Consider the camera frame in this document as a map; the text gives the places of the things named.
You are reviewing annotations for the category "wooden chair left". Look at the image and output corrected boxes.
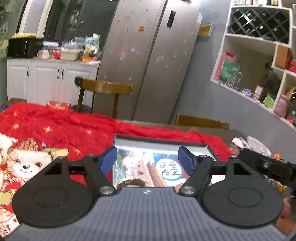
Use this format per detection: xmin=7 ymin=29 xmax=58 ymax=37
xmin=74 ymin=76 xmax=133 ymax=119

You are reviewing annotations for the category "black shallow cardboard box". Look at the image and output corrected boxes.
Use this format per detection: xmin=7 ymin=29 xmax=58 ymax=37
xmin=112 ymin=135 xmax=219 ymax=188

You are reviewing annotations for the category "white wall shelf unit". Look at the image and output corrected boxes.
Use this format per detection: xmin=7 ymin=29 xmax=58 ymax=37
xmin=210 ymin=1 xmax=295 ymax=129

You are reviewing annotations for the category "pink bottle on shelf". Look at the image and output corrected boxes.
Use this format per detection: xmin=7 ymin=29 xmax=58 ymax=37
xmin=274 ymin=94 xmax=290 ymax=117

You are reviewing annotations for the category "black microwave oven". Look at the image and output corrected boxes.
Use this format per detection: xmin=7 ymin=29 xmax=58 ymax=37
xmin=7 ymin=38 xmax=44 ymax=58

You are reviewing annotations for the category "white plate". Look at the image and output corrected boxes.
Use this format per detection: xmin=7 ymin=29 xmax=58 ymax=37
xmin=247 ymin=136 xmax=271 ymax=157

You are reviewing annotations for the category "white kitchen cabinet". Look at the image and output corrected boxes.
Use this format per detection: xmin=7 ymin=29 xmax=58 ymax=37
xmin=6 ymin=58 xmax=99 ymax=106

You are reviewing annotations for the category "wooden chair right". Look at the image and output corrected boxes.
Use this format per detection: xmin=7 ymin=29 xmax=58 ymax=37
xmin=175 ymin=114 xmax=230 ymax=130

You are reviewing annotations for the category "red bear print blanket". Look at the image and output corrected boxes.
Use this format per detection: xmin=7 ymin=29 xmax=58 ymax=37
xmin=1 ymin=102 xmax=231 ymax=237

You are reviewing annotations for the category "green sign on shelf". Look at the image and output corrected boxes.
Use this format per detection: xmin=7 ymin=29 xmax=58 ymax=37
xmin=219 ymin=59 xmax=239 ymax=85

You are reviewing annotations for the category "beige plastic basin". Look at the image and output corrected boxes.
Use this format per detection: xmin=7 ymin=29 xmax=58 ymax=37
xmin=60 ymin=48 xmax=80 ymax=61

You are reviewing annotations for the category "silver double door refrigerator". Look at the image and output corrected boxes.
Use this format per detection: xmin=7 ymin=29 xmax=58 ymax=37
xmin=98 ymin=0 xmax=202 ymax=123

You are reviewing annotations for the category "wooden chair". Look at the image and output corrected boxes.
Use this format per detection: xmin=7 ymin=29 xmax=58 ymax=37
xmin=175 ymin=114 xmax=230 ymax=130
xmin=74 ymin=76 xmax=133 ymax=119

